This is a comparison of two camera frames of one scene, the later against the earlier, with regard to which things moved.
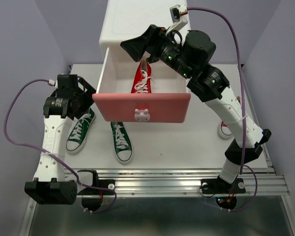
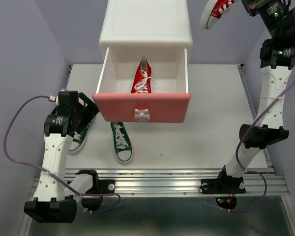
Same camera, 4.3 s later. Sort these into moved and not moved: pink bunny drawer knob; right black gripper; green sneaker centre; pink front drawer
Moved: right black gripper
Not moved: pink bunny drawer knob; green sneaker centre; pink front drawer
